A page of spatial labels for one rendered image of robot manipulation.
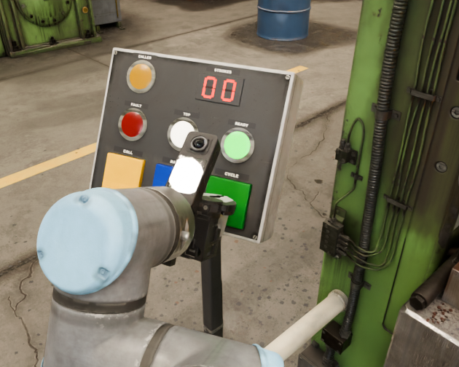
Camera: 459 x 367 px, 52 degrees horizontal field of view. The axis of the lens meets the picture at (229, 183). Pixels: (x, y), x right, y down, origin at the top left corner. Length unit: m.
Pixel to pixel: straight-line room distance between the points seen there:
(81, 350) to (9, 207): 2.29
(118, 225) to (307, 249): 1.87
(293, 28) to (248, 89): 4.48
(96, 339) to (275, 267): 1.71
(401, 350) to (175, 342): 0.46
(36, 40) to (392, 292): 4.59
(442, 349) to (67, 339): 0.53
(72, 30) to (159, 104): 4.49
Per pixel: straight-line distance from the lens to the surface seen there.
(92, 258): 0.42
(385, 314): 1.11
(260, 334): 1.87
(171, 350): 0.44
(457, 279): 0.77
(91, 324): 0.46
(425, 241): 0.95
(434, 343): 0.78
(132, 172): 0.84
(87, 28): 5.35
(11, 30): 5.12
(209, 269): 1.05
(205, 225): 0.62
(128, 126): 0.85
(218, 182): 0.77
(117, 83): 0.88
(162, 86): 0.83
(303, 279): 2.09
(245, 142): 0.76
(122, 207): 0.43
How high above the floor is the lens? 1.45
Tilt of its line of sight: 33 degrees down
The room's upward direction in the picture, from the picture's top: straight up
